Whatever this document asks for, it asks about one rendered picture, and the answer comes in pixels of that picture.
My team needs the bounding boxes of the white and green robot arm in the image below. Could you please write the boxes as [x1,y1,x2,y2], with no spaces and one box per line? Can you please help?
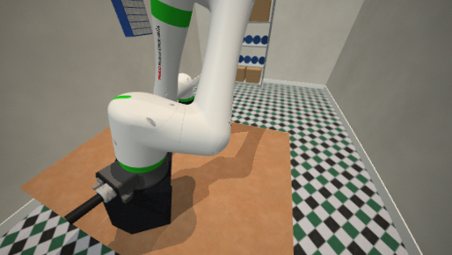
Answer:
[64,0,255,224]

